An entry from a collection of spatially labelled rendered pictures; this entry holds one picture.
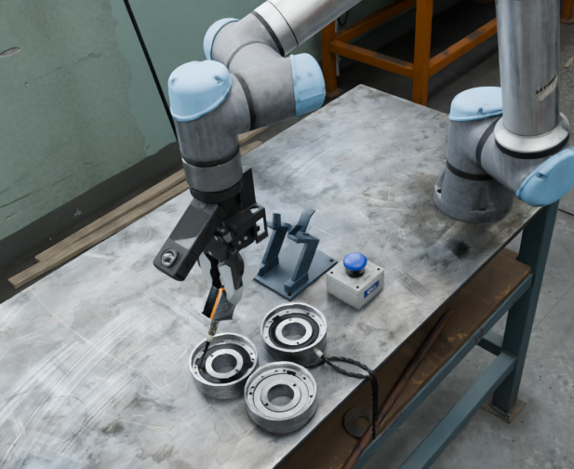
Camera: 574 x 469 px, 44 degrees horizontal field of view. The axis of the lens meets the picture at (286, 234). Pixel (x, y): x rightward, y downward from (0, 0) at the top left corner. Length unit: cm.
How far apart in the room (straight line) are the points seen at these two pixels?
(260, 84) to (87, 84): 186
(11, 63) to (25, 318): 136
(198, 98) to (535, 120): 55
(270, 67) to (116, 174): 205
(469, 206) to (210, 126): 66
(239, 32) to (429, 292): 54
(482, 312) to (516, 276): 14
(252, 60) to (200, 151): 14
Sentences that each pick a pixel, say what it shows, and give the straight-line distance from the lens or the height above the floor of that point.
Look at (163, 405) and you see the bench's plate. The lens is 110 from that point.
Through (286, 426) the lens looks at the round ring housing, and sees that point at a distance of 102.
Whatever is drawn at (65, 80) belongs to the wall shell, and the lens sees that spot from 264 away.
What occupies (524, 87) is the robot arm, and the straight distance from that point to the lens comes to 112.
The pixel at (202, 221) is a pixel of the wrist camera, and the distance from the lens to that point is 92.
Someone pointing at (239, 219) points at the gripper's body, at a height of 107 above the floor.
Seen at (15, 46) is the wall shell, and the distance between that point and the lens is 252.
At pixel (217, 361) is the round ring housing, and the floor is 82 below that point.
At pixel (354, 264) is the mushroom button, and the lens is 117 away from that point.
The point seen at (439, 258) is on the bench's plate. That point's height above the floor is 80.
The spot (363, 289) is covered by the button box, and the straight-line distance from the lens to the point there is 117.
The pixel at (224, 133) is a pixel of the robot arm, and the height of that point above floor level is 122.
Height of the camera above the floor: 165
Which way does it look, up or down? 39 degrees down
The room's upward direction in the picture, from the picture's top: 5 degrees counter-clockwise
